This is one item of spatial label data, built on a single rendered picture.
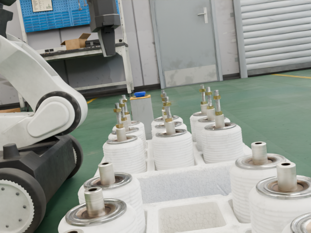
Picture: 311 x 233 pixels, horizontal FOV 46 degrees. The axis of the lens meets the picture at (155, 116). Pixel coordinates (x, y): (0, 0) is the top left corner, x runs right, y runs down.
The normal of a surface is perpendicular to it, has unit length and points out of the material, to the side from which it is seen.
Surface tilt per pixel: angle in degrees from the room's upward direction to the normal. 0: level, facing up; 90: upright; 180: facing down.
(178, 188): 90
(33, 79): 90
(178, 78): 90
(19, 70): 112
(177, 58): 90
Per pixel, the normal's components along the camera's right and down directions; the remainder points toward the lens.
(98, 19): -0.47, 0.18
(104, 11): 0.29, 0.10
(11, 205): 0.00, 0.14
